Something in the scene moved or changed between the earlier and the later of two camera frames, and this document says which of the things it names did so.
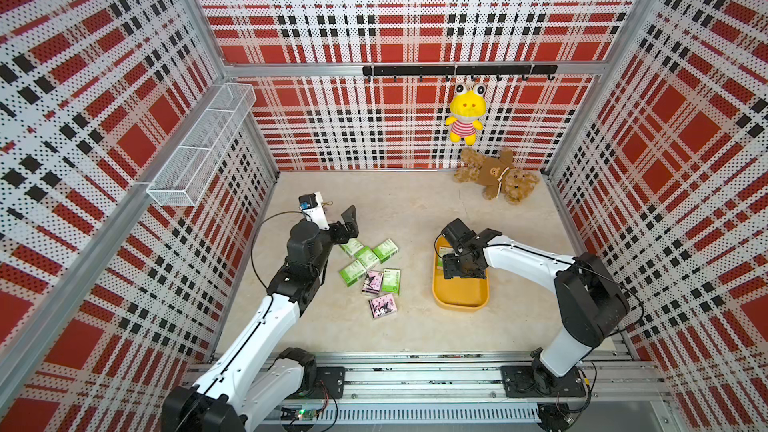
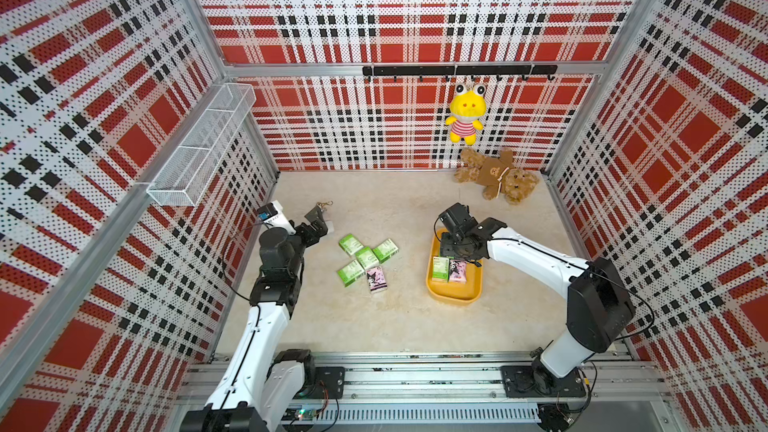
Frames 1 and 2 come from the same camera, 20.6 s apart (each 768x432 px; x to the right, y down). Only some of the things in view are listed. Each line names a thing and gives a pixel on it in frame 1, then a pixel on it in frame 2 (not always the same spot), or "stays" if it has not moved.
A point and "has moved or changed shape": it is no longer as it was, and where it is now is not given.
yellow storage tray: x=461 y=294 has moved or changed shape
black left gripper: x=349 y=225 → x=316 y=225
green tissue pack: x=366 y=257 stays
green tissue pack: x=351 y=272 stays
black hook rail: x=490 y=69 stays
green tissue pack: x=385 y=250 stays
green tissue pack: x=391 y=280 → x=440 y=269
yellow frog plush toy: x=467 y=106 stays
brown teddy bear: x=500 y=177 stays
